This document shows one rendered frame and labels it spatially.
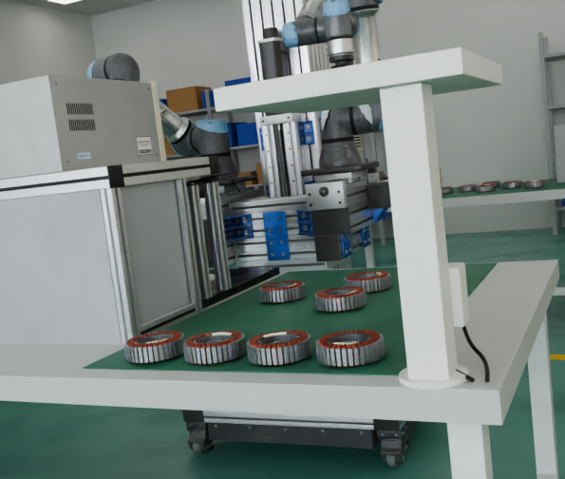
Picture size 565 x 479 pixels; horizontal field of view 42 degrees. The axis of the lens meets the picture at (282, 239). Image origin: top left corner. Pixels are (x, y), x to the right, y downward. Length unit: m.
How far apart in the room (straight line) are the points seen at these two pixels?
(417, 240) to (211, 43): 8.71
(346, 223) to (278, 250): 0.32
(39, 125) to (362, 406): 0.93
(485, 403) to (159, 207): 0.89
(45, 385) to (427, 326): 0.72
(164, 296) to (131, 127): 0.43
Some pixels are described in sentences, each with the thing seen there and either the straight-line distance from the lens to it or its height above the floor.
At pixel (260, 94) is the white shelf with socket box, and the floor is 1.19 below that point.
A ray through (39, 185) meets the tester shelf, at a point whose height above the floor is 1.09.
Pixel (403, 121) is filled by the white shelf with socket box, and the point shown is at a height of 1.12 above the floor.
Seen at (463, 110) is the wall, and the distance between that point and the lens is 8.48.
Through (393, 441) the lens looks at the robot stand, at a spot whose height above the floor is 0.09.
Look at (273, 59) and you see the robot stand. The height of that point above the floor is 1.45.
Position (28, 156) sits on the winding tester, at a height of 1.16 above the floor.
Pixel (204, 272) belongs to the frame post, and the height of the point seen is 0.84.
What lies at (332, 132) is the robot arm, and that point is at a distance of 2.57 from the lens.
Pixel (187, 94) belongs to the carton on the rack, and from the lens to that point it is 9.19.
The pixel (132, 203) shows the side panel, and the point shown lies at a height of 1.03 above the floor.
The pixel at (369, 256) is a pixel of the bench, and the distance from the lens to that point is 5.33.
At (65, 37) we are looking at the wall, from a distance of 10.26.
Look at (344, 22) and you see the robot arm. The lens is 2.11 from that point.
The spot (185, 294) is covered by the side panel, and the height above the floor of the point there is 0.80.
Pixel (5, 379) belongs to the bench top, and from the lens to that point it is 1.49.
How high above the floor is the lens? 1.09
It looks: 6 degrees down
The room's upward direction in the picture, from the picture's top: 7 degrees counter-clockwise
